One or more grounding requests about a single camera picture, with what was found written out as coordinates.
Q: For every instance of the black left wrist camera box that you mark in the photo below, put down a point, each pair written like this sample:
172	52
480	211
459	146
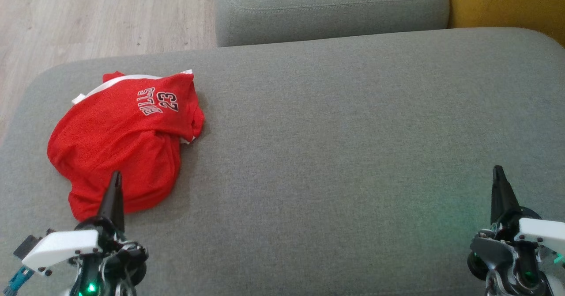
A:
27	245

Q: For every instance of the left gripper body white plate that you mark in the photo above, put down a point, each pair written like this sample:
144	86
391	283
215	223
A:
62	247

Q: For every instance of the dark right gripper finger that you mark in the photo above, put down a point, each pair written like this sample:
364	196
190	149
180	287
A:
503	199

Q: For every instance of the red basketball shorts white stripe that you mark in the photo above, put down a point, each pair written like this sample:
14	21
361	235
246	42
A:
110	146

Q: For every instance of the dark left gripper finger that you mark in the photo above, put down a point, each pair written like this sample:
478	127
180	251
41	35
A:
113	203

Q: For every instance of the large grey sofa ottoman cushion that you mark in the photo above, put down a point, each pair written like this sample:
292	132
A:
331	154

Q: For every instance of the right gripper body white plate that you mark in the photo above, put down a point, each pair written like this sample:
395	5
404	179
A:
538	234

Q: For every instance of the grey sofa back cushion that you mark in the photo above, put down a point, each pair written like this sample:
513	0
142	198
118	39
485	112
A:
331	9

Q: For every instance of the yellow sofa backrest cushion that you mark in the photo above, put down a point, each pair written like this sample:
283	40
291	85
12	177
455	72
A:
507	0

